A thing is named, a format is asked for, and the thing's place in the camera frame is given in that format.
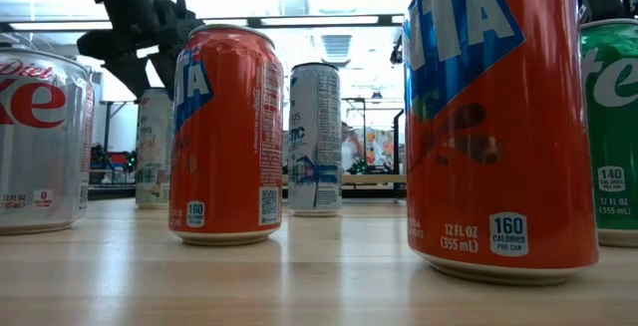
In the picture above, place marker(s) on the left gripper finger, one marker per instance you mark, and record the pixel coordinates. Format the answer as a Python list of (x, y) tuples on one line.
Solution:
[(124, 74), (165, 72)]

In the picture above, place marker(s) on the white Celsius tropical slim can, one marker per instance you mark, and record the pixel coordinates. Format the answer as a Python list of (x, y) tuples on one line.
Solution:
[(152, 156)]

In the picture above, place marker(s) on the orange Fanta can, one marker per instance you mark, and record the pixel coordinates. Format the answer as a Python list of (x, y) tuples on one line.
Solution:
[(498, 141), (224, 141)]

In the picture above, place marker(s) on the silver Diet Coke can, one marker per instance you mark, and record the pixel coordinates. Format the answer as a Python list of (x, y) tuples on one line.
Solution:
[(45, 141)]

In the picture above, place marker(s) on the white Celsius Arctic slim can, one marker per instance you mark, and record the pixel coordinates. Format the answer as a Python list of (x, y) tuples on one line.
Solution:
[(314, 141)]

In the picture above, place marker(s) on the ceiling air vent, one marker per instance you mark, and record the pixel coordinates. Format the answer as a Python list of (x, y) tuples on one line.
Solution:
[(336, 47)]

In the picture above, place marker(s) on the colourful patterned object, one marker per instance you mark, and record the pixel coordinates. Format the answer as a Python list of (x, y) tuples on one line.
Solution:
[(379, 146)]

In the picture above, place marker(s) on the dark hanging fixture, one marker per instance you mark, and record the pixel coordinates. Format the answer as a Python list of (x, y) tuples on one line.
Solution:
[(397, 49)]

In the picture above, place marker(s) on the black metal shelf stand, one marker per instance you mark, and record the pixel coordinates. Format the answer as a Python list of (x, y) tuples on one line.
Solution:
[(398, 156)]

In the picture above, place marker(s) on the green Sprite can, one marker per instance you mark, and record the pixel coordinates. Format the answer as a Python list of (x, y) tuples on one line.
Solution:
[(613, 141)]

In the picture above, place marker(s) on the black table frame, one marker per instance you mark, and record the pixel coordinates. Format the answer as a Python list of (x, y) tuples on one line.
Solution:
[(114, 192)]

